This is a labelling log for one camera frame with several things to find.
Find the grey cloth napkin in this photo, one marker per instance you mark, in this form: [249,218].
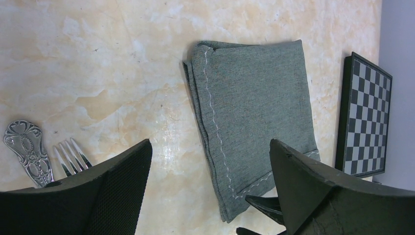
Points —
[243,97]

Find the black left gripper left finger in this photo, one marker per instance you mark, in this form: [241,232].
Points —
[103,200]

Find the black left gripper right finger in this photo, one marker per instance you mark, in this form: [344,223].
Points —
[317,199]

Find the black white checkerboard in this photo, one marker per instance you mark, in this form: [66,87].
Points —
[363,118]

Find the silver fork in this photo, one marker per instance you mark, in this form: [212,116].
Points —
[72,159]

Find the silver table knife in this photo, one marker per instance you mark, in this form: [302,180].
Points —
[25,139]

